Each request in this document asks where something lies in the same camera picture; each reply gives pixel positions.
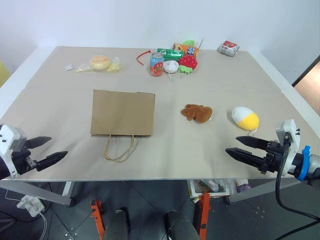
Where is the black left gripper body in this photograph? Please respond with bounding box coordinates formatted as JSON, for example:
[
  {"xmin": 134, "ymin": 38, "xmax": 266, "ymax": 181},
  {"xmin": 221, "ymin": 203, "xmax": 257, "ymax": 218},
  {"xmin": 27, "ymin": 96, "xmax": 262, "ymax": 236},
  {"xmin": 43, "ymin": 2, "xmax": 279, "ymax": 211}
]
[{"xmin": 11, "ymin": 143, "xmax": 39, "ymax": 176}]

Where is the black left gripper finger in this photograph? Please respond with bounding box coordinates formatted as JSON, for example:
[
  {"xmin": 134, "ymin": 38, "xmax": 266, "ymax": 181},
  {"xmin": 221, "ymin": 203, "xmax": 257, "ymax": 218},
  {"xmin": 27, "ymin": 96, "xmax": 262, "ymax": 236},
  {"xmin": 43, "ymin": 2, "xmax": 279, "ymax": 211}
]
[
  {"xmin": 36, "ymin": 150, "xmax": 69, "ymax": 173},
  {"xmin": 25, "ymin": 136, "xmax": 53, "ymax": 151}
]

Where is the orange snack packet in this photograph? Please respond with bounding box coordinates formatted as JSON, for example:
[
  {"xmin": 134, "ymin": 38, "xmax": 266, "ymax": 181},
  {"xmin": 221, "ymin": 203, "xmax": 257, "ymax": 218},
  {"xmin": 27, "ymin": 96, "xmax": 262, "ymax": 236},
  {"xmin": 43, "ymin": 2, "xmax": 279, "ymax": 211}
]
[{"xmin": 172, "ymin": 42, "xmax": 200, "ymax": 58}]

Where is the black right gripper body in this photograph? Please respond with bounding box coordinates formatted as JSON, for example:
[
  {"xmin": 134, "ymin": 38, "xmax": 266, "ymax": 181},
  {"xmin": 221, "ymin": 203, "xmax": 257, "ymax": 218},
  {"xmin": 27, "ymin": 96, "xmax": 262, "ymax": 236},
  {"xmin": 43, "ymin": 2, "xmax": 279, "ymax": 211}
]
[{"xmin": 259, "ymin": 140, "xmax": 287, "ymax": 177}]

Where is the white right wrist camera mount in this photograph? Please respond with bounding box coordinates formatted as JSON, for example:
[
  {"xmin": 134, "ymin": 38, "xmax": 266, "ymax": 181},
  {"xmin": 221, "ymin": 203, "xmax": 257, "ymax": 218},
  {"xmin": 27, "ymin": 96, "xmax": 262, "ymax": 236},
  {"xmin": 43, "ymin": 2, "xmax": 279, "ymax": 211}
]
[{"xmin": 275, "ymin": 118, "xmax": 301, "ymax": 176}]

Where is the purple plush item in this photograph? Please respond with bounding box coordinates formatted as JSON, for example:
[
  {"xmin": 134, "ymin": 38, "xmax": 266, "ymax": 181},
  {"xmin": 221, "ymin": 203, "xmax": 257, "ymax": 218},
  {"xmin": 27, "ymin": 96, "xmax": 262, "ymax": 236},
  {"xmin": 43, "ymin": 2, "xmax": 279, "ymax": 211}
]
[{"xmin": 234, "ymin": 178, "xmax": 252, "ymax": 194}]

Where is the yellow object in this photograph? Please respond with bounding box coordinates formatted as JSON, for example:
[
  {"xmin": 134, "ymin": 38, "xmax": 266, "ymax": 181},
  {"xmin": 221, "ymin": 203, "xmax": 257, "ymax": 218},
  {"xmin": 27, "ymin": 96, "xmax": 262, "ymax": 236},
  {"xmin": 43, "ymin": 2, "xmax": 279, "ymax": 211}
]
[{"xmin": 0, "ymin": 60, "xmax": 11, "ymax": 89}]

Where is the brown plush toy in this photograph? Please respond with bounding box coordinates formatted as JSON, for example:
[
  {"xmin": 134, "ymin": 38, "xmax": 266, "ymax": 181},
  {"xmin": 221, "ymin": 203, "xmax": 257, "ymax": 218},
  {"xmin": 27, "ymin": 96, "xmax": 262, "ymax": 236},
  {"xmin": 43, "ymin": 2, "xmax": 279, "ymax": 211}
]
[{"xmin": 180, "ymin": 103, "xmax": 214, "ymax": 124}]

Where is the red plastic strap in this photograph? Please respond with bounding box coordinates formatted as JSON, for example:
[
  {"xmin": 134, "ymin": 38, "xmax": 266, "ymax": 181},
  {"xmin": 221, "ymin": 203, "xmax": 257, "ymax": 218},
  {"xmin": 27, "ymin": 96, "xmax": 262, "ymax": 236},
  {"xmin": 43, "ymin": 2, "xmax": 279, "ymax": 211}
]
[{"xmin": 136, "ymin": 49, "xmax": 152, "ymax": 67}]

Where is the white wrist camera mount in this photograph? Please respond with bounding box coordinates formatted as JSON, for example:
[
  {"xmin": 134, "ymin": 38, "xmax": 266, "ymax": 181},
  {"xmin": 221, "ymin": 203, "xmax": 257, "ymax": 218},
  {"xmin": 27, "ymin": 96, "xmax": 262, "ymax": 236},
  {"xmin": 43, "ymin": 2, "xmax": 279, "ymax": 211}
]
[
  {"xmin": 275, "ymin": 118, "xmax": 301, "ymax": 176},
  {"xmin": 0, "ymin": 123, "xmax": 28, "ymax": 180}
]

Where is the white power strip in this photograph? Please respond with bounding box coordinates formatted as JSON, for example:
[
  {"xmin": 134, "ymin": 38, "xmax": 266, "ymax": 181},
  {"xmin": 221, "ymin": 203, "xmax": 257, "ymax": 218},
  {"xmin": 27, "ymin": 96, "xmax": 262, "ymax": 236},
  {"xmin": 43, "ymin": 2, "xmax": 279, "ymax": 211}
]
[{"xmin": 15, "ymin": 194, "xmax": 46, "ymax": 218}]

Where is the brown paper bag with handles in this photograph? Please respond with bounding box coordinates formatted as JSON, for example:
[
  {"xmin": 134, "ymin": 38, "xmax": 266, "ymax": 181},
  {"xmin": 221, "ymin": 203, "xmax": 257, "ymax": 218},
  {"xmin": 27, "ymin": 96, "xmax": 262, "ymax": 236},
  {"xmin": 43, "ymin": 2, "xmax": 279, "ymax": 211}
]
[{"xmin": 90, "ymin": 89, "xmax": 156, "ymax": 163}]

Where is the silver and red foil packet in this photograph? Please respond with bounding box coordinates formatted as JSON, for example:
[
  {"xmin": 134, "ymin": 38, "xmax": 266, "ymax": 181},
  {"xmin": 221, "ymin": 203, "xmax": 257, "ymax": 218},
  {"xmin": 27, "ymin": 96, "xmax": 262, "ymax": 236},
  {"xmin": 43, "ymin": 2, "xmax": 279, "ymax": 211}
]
[{"xmin": 216, "ymin": 40, "xmax": 241, "ymax": 58}]

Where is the green snack package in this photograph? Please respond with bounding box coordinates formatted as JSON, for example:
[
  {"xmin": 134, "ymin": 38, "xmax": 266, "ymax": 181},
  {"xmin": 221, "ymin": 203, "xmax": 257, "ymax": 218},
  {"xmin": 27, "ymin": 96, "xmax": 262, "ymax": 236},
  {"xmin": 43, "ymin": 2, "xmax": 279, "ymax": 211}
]
[{"xmin": 156, "ymin": 47, "xmax": 184, "ymax": 61}]

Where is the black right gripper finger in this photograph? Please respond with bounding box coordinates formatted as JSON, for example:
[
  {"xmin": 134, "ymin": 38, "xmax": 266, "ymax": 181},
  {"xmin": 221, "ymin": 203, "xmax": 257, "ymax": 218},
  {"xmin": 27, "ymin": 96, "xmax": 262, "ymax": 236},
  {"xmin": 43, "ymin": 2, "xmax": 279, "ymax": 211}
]
[
  {"xmin": 224, "ymin": 147, "xmax": 267, "ymax": 171},
  {"xmin": 235, "ymin": 135, "xmax": 271, "ymax": 152}
]

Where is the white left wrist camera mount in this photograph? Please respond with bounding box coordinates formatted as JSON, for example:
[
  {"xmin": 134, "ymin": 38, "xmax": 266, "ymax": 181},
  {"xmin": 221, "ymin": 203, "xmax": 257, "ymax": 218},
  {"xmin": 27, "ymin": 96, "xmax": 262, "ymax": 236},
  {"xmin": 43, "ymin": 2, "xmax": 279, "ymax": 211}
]
[{"xmin": 0, "ymin": 123, "xmax": 28, "ymax": 180}]

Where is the dark rounded shape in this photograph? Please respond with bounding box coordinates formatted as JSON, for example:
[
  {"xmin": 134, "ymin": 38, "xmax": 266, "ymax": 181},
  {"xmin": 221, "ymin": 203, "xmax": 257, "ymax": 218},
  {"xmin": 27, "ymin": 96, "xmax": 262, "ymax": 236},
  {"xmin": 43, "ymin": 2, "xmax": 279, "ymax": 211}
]
[
  {"xmin": 103, "ymin": 208, "xmax": 131, "ymax": 240},
  {"xmin": 163, "ymin": 210, "xmax": 199, "ymax": 240}
]

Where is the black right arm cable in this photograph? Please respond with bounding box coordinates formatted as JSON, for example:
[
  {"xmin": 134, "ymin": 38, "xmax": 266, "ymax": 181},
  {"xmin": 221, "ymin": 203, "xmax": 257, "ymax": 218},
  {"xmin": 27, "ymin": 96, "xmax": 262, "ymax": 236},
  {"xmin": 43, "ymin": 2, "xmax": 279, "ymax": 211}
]
[{"xmin": 275, "ymin": 134, "xmax": 320, "ymax": 240}]

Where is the white table leg frame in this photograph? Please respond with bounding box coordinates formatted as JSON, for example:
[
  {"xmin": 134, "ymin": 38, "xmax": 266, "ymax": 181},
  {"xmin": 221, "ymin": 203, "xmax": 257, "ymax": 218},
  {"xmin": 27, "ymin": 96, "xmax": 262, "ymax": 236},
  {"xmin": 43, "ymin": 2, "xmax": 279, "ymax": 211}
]
[
  {"xmin": 228, "ymin": 177, "xmax": 302, "ymax": 204},
  {"xmin": 0, "ymin": 179, "xmax": 76, "ymax": 207}
]

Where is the red strawberry plush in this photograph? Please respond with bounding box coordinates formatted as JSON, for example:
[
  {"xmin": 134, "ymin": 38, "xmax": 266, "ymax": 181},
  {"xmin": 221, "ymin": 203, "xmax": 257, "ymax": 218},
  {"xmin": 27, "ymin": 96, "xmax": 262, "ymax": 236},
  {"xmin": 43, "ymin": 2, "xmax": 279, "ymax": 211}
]
[{"xmin": 177, "ymin": 55, "xmax": 199, "ymax": 75}]

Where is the red and blue drink can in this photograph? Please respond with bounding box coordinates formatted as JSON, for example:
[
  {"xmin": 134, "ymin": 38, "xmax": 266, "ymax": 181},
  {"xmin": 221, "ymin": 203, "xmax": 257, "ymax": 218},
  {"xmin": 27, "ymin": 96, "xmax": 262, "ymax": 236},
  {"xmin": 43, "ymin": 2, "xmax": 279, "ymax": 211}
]
[{"xmin": 149, "ymin": 52, "xmax": 165, "ymax": 78}]

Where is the white round plush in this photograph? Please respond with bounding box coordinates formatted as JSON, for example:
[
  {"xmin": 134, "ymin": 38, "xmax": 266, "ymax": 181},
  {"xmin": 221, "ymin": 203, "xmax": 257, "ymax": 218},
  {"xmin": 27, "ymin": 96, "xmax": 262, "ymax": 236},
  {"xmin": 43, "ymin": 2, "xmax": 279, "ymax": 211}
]
[{"xmin": 162, "ymin": 59, "xmax": 181, "ymax": 81}]

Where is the white and yellow egg plush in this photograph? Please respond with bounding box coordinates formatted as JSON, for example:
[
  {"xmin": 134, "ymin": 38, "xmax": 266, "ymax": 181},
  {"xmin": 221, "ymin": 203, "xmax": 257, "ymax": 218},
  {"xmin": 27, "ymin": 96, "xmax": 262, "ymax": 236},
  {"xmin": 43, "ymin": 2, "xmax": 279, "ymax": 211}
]
[{"xmin": 231, "ymin": 106, "xmax": 261, "ymax": 137}]

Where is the orange metal stand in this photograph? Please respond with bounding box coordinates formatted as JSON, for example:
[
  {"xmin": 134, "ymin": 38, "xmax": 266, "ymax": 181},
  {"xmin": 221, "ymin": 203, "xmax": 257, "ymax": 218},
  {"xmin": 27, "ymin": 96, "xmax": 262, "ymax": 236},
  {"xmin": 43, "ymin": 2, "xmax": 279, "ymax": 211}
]
[
  {"xmin": 90, "ymin": 198, "xmax": 106, "ymax": 240},
  {"xmin": 192, "ymin": 191, "xmax": 211, "ymax": 240}
]

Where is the burger plush in plastic bag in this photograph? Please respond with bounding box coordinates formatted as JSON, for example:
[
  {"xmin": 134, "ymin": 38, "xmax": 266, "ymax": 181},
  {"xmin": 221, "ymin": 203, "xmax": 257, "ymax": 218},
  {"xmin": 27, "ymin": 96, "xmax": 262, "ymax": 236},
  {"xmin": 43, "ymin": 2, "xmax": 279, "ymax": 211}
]
[{"xmin": 75, "ymin": 54, "xmax": 124, "ymax": 74}]

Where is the white box with clutter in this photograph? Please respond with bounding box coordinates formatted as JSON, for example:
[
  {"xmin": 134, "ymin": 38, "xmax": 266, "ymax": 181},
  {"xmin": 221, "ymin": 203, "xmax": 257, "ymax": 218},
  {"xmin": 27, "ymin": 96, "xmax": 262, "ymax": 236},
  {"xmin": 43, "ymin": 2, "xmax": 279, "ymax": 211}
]
[{"xmin": 187, "ymin": 178, "xmax": 232, "ymax": 199}]

